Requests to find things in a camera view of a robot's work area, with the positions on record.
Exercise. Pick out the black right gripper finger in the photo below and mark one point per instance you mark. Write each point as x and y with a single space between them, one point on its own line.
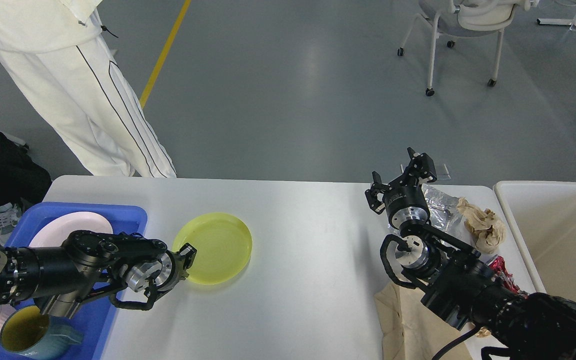
420 170
377 188

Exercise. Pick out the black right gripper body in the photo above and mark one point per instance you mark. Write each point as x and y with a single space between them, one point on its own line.
404 204

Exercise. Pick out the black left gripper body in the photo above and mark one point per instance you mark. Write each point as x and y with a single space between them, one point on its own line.
158 276

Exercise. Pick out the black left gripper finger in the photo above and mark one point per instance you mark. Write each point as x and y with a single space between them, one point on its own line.
185 256

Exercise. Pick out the yellow plastic plate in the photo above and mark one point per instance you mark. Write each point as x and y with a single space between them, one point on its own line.
223 243

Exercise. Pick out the teal green mug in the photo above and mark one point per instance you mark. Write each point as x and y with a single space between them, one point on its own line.
31 334

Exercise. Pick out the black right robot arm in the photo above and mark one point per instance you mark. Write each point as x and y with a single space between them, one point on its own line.
457 286

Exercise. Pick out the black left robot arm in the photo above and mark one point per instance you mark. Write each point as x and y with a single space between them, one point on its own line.
86 267

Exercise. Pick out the crumpled aluminium foil tray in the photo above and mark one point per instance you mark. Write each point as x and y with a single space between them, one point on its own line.
440 212

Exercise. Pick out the blue plastic tray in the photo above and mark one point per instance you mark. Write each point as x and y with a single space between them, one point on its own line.
94 319

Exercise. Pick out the crumpled brown paper ball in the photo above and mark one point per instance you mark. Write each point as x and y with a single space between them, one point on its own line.
486 226

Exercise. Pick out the crushed red soda can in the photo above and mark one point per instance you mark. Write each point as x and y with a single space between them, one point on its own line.
502 276

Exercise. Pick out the white pink plate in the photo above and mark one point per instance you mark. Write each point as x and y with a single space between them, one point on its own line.
57 231

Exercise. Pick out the flat brown paper bag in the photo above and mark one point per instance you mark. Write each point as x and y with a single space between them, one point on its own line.
410 331

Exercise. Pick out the white grey office chair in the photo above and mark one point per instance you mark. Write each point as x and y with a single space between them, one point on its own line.
465 19

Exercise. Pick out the white plastic bin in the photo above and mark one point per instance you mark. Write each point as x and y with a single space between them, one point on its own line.
542 218

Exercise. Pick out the person in black trousers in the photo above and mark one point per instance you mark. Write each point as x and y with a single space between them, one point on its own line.
22 181

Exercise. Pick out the person in white tracksuit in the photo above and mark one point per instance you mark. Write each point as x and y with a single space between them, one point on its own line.
55 54

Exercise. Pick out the white table base frame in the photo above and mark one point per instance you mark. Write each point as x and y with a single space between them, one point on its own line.
573 20

